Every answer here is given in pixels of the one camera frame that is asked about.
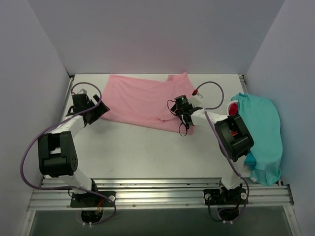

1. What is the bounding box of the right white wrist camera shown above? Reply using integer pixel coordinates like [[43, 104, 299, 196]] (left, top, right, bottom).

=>
[[190, 89, 203, 106]]

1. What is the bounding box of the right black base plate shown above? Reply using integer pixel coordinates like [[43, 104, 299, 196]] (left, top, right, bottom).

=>
[[203, 187, 248, 206]]

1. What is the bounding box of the teal t shirt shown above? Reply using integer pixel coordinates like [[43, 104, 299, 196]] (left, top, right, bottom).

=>
[[231, 93, 283, 186]]

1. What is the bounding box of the aluminium mounting rail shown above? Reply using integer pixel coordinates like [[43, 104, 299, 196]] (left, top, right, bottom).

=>
[[28, 178, 294, 211]]

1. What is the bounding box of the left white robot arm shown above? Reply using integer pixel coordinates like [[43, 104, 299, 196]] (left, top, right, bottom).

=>
[[37, 93, 110, 206]]

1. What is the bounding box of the black thin cable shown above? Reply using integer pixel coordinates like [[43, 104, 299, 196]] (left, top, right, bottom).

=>
[[166, 99, 191, 137]]

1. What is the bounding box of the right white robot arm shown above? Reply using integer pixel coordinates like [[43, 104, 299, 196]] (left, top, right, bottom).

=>
[[170, 95, 254, 203]]

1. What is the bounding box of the red garment in basket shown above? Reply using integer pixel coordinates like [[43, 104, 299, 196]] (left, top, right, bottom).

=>
[[228, 103, 238, 116]]

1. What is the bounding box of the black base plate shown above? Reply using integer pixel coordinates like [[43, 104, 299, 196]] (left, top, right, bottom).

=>
[[203, 187, 248, 206], [70, 191, 116, 208]]

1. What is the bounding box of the white laundry basket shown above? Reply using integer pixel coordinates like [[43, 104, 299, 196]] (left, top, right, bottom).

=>
[[227, 100, 238, 115]]

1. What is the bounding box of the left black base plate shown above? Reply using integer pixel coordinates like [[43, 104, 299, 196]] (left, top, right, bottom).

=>
[[70, 191, 116, 208]]

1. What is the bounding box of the pink t shirt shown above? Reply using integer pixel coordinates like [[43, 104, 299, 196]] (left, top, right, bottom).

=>
[[102, 73, 194, 135]]

